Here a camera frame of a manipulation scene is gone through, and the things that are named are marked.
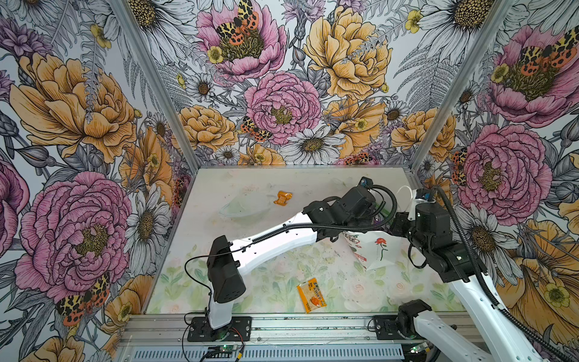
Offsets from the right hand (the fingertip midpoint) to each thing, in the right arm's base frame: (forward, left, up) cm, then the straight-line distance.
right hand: (394, 219), depth 73 cm
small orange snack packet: (+28, +37, -23) cm, 52 cm away
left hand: (0, +11, +1) cm, 11 cm away
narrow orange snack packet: (-15, +27, -23) cm, 38 cm away
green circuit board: (-30, +56, -25) cm, 68 cm away
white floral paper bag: (-5, +4, -11) cm, 13 cm away
